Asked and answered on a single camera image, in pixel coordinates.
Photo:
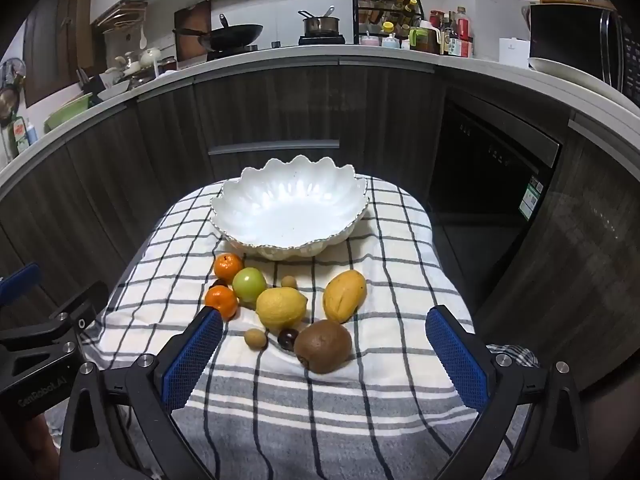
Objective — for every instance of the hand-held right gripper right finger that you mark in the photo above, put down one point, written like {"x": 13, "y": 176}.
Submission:
{"x": 457, "y": 360}

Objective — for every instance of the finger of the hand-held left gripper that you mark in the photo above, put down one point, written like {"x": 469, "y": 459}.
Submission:
{"x": 20, "y": 280}
{"x": 82, "y": 310}

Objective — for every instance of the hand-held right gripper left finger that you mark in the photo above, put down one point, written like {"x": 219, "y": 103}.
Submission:
{"x": 192, "y": 355}

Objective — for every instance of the orange tangerine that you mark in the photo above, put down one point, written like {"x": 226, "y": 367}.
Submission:
{"x": 221, "y": 301}
{"x": 228, "y": 266}

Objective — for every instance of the small tan longan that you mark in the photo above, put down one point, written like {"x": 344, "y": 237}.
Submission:
{"x": 288, "y": 281}
{"x": 254, "y": 337}

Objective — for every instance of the dark red cherry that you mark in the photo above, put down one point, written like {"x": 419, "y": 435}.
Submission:
{"x": 288, "y": 336}
{"x": 218, "y": 283}

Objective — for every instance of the yellow lemon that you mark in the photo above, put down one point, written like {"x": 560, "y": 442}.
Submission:
{"x": 281, "y": 308}

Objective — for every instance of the brown kiwi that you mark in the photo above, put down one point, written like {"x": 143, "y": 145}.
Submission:
{"x": 322, "y": 346}

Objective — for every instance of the yellow mango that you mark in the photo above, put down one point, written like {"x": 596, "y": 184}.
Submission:
{"x": 344, "y": 295}

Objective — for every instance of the white scalloped bowl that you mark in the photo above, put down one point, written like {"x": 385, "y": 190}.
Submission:
{"x": 285, "y": 210}

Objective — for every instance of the green apple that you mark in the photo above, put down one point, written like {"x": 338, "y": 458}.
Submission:
{"x": 250, "y": 284}

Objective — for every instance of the white checked cloth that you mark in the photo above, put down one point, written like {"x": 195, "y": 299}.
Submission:
{"x": 390, "y": 260}

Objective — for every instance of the green label bottle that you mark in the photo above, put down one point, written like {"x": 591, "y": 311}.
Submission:
{"x": 20, "y": 135}

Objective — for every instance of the green basin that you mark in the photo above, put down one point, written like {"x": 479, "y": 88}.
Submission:
{"x": 67, "y": 112}

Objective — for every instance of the black dishwasher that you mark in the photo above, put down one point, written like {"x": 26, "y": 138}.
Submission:
{"x": 480, "y": 170}

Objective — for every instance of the black knife block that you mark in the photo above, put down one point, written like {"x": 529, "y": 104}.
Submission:
{"x": 92, "y": 82}

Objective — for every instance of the dish rack with crockery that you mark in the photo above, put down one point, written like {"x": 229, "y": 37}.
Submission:
{"x": 145, "y": 57}

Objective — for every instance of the dark wood base cabinets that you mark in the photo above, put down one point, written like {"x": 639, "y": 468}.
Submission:
{"x": 300, "y": 105}

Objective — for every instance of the white spatula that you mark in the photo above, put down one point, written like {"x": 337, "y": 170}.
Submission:
{"x": 143, "y": 35}

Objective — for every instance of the white plate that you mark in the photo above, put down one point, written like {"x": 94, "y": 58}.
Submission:
{"x": 565, "y": 70}

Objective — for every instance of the brown cutting board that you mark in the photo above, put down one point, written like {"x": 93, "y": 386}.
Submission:
{"x": 192, "y": 17}

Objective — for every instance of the white box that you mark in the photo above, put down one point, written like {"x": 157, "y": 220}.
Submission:
{"x": 514, "y": 52}

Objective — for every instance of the black wok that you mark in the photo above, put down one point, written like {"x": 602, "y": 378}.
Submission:
{"x": 235, "y": 35}

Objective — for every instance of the pastel seasoning jars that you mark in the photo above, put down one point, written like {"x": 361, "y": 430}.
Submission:
{"x": 380, "y": 40}

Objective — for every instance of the black portable stove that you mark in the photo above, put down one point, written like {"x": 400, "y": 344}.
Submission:
{"x": 322, "y": 39}

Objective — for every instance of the black microwave oven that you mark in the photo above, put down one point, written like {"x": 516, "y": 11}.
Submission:
{"x": 565, "y": 35}

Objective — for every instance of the white kettle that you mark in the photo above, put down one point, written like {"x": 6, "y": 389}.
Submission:
{"x": 526, "y": 12}

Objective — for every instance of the steel saucepan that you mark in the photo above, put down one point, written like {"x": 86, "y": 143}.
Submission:
{"x": 322, "y": 25}

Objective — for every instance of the row of spice jars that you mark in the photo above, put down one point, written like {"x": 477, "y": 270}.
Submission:
{"x": 387, "y": 7}

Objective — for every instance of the black spice rack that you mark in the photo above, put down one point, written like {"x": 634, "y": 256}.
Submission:
{"x": 356, "y": 15}

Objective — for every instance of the wooden wall rack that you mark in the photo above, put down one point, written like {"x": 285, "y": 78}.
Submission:
{"x": 122, "y": 12}

